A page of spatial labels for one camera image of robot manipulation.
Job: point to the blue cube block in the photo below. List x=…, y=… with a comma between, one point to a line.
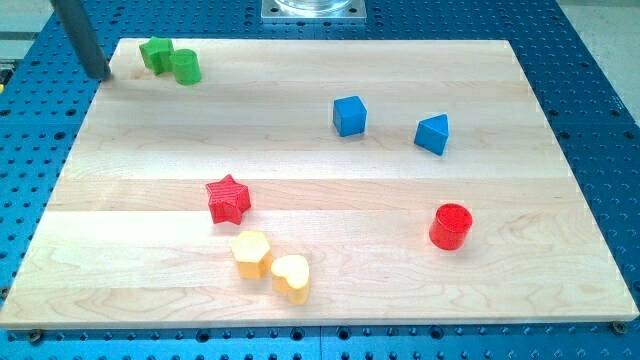
x=349, y=116

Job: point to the red star block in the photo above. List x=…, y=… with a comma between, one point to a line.
x=228, y=200

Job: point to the green star block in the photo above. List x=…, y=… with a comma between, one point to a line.
x=156, y=53

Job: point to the light wooden board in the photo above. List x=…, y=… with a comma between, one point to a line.
x=127, y=239

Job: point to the yellow hexagon block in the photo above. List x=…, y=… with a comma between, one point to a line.
x=252, y=254

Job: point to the yellow heart block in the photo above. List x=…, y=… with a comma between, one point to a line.
x=291, y=277

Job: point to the blue triangular prism block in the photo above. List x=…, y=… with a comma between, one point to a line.
x=432, y=134

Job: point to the red cylinder block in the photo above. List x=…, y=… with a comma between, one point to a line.
x=450, y=227

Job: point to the green cylinder block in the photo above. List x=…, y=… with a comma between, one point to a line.
x=185, y=66

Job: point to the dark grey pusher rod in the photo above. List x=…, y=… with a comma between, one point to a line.
x=78, y=28

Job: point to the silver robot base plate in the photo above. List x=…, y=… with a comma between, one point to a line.
x=284, y=10

